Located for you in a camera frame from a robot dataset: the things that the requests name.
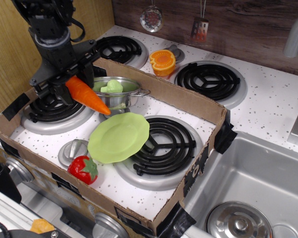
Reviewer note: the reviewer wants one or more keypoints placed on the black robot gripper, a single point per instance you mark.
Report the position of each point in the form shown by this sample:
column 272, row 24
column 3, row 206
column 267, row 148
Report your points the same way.
column 62, row 60

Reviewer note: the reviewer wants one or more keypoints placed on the orange plastic toy carrot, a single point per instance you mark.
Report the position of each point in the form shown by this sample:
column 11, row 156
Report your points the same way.
column 84, row 95

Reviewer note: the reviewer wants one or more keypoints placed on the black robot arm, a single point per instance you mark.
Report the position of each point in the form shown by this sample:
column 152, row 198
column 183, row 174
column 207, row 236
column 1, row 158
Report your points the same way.
column 49, row 18

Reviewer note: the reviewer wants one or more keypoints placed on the light green plastic plate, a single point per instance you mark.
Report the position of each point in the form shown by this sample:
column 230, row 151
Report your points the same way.
column 118, row 138

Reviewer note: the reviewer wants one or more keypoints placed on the green toy broccoli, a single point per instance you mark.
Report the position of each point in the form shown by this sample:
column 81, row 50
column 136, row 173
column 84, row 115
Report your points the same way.
column 113, row 86

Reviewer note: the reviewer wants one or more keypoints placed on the front left stove burner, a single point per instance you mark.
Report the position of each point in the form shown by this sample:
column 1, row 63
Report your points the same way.
column 50, row 116

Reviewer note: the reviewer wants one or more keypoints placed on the stove burner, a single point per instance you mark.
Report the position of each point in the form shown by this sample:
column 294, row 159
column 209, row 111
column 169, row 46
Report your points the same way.
column 164, row 159
column 215, row 80
column 50, row 116
column 124, row 50

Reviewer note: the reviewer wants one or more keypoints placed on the small steel pot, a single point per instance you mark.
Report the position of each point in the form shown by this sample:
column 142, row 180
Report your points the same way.
column 131, row 90

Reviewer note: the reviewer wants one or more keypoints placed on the back left stove burner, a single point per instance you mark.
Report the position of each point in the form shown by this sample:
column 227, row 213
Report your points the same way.
column 124, row 50

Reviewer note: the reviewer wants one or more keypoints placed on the front silver stove knob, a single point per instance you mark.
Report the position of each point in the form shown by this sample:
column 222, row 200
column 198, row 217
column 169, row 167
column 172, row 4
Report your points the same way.
column 71, row 150

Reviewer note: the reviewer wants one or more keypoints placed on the silver stove knob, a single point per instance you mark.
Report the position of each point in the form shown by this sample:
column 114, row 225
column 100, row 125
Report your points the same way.
column 179, row 54
column 71, row 150

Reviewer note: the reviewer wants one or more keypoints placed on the red toy strawberry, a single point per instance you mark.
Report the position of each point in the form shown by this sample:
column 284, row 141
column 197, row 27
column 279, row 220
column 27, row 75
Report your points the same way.
column 84, row 169

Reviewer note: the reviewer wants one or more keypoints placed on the orange toy half fruit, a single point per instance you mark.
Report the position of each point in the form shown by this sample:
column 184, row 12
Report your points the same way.
column 163, row 62

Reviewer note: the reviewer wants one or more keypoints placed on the hanging silver strainer ladle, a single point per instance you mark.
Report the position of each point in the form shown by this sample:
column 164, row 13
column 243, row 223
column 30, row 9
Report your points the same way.
column 152, row 18

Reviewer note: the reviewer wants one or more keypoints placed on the silver oven knob left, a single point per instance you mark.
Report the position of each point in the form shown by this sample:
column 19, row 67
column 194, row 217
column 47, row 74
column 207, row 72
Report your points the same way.
column 18, row 172

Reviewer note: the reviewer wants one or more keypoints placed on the silver oven knob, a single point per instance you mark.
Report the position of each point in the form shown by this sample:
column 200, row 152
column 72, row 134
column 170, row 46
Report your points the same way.
column 107, row 227
column 18, row 172

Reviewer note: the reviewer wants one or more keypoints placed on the back silver stove knob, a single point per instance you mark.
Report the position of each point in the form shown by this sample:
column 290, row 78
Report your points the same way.
column 179, row 54

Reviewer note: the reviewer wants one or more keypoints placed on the front right stove burner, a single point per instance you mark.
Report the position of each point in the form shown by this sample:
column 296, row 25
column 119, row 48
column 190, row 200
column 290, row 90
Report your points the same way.
column 164, row 159

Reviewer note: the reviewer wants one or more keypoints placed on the brown cardboard fence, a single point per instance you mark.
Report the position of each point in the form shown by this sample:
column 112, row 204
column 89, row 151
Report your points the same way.
column 142, row 212

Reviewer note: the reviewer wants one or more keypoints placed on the hanging silver slotted spatula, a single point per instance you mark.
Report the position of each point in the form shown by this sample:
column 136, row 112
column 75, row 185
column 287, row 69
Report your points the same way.
column 200, row 25

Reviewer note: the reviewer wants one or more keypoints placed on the back right stove burner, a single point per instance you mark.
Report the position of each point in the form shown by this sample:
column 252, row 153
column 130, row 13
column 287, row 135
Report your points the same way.
column 215, row 80

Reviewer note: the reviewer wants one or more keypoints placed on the silver oven knob right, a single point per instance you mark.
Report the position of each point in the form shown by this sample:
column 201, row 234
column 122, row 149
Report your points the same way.
column 107, row 227

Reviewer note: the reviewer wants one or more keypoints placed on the yellow orange object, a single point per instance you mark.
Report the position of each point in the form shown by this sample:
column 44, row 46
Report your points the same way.
column 40, row 226

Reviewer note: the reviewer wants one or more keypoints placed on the steel sink basin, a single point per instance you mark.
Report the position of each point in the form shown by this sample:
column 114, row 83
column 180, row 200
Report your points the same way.
column 251, row 171

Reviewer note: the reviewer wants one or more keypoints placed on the steel pot lid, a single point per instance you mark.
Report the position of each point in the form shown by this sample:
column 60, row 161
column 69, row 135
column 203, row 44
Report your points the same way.
column 234, row 219

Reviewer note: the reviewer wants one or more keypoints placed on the silver faucet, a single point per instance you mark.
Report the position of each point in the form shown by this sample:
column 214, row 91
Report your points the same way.
column 291, row 47

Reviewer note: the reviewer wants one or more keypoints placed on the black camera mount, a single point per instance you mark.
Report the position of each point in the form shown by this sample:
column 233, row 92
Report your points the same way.
column 7, row 186

